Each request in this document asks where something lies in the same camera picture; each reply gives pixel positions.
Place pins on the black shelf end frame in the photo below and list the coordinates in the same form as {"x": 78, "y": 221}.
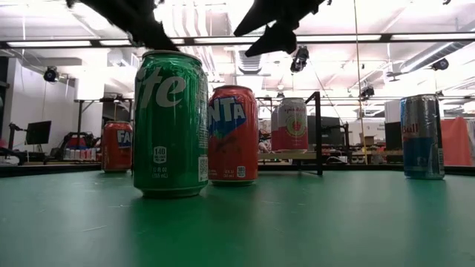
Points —
{"x": 318, "y": 133}

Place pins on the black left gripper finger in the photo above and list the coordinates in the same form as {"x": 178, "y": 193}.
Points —
{"x": 156, "y": 39}

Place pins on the background black table frame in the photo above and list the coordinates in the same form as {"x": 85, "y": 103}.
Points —
{"x": 79, "y": 126}

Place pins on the background black robot arm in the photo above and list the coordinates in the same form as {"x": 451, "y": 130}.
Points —
{"x": 61, "y": 150}

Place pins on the silver and red soda can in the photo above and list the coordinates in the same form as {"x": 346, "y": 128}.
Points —
{"x": 293, "y": 126}

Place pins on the cardboard box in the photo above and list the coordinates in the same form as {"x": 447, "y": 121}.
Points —
{"x": 368, "y": 140}

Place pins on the black overhead camera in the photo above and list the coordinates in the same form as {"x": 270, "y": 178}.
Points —
{"x": 300, "y": 59}

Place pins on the black monitor on arm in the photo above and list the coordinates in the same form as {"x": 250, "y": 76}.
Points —
{"x": 37, "y": 131}

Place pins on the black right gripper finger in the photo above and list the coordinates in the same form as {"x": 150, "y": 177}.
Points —
{"x": 259, "y": 21}
{"x": 282, "y": 39}

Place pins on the blue silver Red Bull can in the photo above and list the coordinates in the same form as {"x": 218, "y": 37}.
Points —
{"x": 421, "y": 137}

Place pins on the black background panel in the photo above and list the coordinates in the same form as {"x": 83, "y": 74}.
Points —
{"x": 332, "y": 131}

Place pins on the green Sprite can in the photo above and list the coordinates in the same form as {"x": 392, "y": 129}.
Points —
{"x": 170, "y": 126}

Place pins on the dark red soda can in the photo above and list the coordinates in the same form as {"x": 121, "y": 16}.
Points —
{"x": 115, "y": 148}

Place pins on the orange-red Fanta can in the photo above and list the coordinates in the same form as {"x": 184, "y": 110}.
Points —
{"x": 234, "y": 148}

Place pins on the red fabric backdrop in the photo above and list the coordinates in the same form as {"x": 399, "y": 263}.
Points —
{"x": 458, "y": 142}

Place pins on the green table mat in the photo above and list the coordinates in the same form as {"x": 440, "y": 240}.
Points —
{"x": 278, "y": 230}

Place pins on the white silver soda can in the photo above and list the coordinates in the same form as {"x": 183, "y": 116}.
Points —
{"x": 274, "y": 130}

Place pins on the white and black cabinet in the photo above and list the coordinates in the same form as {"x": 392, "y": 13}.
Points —
{"x": 392, "y": 111}

